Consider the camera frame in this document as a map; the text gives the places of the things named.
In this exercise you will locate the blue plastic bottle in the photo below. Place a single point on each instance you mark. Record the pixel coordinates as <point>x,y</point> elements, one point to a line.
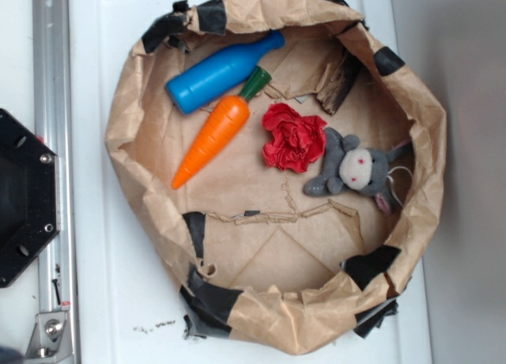
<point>218,73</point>

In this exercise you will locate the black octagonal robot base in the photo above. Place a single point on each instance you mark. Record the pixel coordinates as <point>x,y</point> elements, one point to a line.
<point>29,218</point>

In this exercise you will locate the red crumpled cloth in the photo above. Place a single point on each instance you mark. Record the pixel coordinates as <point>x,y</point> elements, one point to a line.
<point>297,141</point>

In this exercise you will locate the orange toy carrot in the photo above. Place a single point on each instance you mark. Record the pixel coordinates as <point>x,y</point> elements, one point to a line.
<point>223,124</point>

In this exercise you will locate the brown paper bag bin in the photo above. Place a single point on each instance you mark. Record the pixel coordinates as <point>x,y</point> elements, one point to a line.
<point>255,258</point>

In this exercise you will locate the grey plush bunny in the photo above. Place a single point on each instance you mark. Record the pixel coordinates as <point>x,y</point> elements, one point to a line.
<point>349,166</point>

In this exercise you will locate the black screw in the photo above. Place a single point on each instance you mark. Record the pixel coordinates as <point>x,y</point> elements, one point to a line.
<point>55,284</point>

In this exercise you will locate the aluminium extrusion rail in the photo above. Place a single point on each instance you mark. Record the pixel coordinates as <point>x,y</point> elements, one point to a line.
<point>51,53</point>

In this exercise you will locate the metal corner bracket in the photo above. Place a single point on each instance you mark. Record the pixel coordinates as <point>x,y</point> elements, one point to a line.
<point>51,339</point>

